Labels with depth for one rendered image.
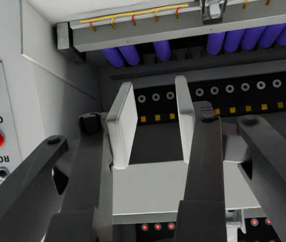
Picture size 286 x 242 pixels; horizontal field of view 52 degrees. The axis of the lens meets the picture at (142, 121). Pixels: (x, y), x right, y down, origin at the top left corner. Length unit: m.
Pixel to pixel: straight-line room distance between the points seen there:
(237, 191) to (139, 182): 0.09
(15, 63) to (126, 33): 0.11
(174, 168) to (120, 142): 0.12
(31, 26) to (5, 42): 0.03
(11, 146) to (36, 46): 0.09
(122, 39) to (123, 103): 0.14
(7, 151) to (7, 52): 0.09
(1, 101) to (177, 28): 0.18
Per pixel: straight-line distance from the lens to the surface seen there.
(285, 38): 0.38
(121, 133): 0.15
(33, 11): 0.30
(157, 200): 0.27
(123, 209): 0.28
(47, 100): 0.29
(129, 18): 0.30
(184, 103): 0.15
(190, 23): 0.29
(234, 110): 0.41
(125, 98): 0.18
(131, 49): 0.34
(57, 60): 0.32
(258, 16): 0.30
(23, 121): 0.28
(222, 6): 0.27
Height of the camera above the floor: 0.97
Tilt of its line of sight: 9 degrees up
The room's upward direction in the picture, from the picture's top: 173 degrees clockwise
